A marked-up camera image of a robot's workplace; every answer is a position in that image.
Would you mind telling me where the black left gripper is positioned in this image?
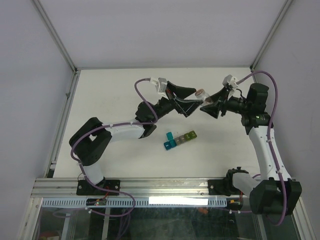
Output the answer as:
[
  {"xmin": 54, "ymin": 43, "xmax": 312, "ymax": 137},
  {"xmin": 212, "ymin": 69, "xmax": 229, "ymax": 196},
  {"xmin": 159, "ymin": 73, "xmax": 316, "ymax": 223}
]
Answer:
[{"xmin": 150, "ymin": 81, "xmax": 203, "ymax": 123}]

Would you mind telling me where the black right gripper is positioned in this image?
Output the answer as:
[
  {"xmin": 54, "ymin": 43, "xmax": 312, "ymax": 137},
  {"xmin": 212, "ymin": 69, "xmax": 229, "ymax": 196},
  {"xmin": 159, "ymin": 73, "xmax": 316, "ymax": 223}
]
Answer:
[{"xmin": 199, "ymin": 86, "xmax": 251, "ymax": 119}]

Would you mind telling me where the clear pill bottle with capsules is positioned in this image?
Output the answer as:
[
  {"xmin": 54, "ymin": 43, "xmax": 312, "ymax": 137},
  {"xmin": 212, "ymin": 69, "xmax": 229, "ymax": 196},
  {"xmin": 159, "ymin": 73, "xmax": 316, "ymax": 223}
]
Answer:
[{"xmin": 194, "ymin": 88, "xmax": 213, "ymax": 106}]

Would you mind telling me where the multicolour weekly pill organizer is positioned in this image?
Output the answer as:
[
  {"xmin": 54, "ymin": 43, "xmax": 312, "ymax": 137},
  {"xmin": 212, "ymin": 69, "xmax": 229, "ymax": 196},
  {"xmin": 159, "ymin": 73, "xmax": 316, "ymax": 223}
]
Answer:
[{"xmin": 163, "ymin": 130, "xmax": 198, "ymax": 151}]

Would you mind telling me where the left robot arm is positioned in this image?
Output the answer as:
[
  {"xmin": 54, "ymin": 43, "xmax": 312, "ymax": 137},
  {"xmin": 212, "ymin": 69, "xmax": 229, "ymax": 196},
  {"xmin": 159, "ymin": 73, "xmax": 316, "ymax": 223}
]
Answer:
[{"xmin": 69, "ymin": 77, "xmax": 204, "ymax": 195}]

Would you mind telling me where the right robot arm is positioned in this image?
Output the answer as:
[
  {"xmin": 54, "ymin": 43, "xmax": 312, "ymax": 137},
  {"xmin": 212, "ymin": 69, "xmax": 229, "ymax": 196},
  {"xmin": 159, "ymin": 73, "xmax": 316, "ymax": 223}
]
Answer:
[{"xmin": 200, "ymin": 83, "xmax": 302, "ymax": 216}]

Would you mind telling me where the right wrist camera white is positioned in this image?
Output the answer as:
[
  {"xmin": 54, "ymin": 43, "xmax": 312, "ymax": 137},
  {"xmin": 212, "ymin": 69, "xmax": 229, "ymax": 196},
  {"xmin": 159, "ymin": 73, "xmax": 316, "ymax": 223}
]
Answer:
[{"xmin": 222, "ymin": 74, "xmax": 238, "ymax": 91}]

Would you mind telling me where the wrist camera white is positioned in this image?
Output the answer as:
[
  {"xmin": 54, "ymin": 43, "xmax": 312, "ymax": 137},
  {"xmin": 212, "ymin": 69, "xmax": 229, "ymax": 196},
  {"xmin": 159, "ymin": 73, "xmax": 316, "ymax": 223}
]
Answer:
[
  {"xmin": 222, "ymin": 74, "xmax": 238, "ymax": 91},
  {"xmin": 149, "ymin": 77, "xmax": 168, "ymax": 98}
]

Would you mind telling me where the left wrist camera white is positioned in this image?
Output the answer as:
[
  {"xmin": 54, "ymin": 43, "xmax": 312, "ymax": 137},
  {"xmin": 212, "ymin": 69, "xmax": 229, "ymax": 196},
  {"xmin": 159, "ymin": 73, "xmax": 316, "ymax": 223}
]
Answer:
[{"xmin": 149, "ymin": 77, "xmax": 168, "ymax": 98}]

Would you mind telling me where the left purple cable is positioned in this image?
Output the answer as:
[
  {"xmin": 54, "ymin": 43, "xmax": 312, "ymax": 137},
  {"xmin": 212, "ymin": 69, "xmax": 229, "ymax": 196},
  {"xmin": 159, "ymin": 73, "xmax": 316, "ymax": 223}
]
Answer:
[{"xmin": 69, "ymin": 77, "xmax": 161, "ymax": 216}]

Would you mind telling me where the purple cable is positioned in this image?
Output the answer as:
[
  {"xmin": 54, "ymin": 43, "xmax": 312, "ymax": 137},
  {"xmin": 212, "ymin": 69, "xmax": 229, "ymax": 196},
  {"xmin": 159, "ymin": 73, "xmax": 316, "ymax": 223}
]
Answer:
[
  {"xmin": 69, "ymin": 77, "xmax": 161, "ymax": 216},
  {"xmin": 234, "ymin": 71, "xmax": 291, "ymax": 226}
]

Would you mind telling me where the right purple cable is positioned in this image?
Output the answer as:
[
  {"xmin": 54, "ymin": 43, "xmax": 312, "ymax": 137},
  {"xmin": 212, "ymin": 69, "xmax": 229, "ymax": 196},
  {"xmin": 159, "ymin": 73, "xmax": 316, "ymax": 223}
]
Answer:
[{"xmin": 234, "ymin": 71, "xmax": 291, "ymax": 226}]

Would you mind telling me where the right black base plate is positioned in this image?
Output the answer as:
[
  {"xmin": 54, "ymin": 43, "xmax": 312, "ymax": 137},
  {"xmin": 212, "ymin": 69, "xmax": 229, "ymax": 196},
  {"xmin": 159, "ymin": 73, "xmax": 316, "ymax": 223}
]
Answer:
[{"xmin": 207, "ymin": 178, "xmax": 241, "ymax": 197}]

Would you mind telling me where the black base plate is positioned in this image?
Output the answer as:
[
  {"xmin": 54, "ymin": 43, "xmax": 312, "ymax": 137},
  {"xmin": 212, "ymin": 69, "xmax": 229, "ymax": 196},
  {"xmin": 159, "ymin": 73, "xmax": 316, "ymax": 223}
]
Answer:
[
  {"xmin": 207, "ymin": 178, "xmax": 241, "ymax": 197},
  {"xmin": 76, "ymin": 177, "xmax": 121, "ymax": 196}
]

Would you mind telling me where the right aluminium frame post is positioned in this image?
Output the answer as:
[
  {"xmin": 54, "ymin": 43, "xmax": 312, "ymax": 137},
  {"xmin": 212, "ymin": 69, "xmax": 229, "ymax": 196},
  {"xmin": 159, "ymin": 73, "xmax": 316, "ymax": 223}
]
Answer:
[{"xmin": 249, "ymin": 0, "xmax": 294, "ymax": 72}]

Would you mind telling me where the aluminium frame post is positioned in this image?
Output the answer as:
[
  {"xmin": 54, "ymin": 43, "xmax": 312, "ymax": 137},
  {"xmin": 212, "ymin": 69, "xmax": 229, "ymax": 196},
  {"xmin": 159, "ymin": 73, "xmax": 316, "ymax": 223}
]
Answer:
[
  {"xmin": 249, "ymin": 0, "xmax": 294, "ymax": 72},
  {"xmin": 31, "ymin": 0, "xmax": 78, "ymax": 74}
]

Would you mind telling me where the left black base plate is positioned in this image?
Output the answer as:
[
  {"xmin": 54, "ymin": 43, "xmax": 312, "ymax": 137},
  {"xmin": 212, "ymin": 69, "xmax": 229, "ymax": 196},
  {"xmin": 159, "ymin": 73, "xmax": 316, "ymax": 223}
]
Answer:
[{"xmin": 76, "ymin": 177, "xmax": 121, "ymax": 196}]

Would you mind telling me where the left aluminium frame post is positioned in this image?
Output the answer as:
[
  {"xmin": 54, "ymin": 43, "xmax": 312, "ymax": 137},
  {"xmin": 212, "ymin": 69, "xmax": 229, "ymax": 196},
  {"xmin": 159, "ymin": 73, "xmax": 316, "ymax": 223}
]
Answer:
[{"xmin": 31, "ymin": 0, "xmax": 78, "ymax": 74}]

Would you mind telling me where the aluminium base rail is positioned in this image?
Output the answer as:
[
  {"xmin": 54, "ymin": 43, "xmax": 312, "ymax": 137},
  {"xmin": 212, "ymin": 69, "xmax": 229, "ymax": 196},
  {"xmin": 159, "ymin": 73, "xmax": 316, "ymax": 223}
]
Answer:
[{"xmin": 31, "ymin": 176, "xmax": 301, "ymax": 198}]

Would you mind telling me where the grey slotted cable duct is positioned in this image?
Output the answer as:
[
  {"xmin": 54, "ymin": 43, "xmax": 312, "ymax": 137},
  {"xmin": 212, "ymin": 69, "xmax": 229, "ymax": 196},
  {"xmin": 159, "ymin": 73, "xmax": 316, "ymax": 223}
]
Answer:
[{"xmin": 42, "ymin": 196, "xmax": 227, "ymax": 208}]

